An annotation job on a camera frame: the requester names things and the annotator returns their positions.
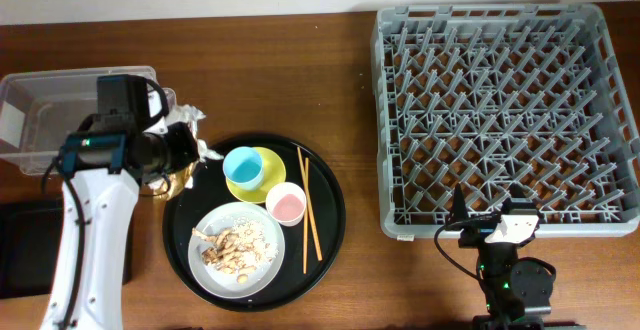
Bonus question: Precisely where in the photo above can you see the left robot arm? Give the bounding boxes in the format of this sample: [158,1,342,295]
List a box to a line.
[41,74,199,329]

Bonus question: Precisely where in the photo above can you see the grey plate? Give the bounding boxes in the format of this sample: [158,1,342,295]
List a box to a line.
[188,202,286,299]

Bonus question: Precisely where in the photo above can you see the pink cup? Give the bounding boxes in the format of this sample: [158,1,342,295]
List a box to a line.
[265,182,307,227]

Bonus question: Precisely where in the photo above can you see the black rectangular bin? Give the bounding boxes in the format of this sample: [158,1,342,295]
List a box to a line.
[0,197,134,300]

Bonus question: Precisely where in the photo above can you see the wooden chopstick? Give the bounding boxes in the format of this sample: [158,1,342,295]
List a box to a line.
[297,147,323,262]
[302,159,309,275]

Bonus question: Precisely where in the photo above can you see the blue cup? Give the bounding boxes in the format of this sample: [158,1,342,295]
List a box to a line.
[223,146,264,191]

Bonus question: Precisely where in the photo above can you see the left wooden chopstick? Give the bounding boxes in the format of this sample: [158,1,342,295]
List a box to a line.
[302,159,309,275]

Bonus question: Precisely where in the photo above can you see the clear plastic bin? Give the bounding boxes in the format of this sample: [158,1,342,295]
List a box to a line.
[1,66,157,176]

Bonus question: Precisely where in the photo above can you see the round black tray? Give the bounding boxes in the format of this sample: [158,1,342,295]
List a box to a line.
[163,133,346,312]

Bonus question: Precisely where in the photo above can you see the right wooden chopstick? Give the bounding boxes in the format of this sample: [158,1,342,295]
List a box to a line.
[297,147,323,262]

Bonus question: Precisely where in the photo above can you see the grey dishwasher rack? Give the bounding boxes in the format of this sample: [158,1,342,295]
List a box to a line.
[371,4,639,240]

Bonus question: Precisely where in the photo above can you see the white gold wrapper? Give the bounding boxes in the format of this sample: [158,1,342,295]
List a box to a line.
[148,105,224,201]

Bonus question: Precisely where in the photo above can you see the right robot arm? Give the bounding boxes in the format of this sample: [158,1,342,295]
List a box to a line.
[434,184,582,330]

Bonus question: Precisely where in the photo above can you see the food scraps on plate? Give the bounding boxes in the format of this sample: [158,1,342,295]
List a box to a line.
[192,219,279,283]

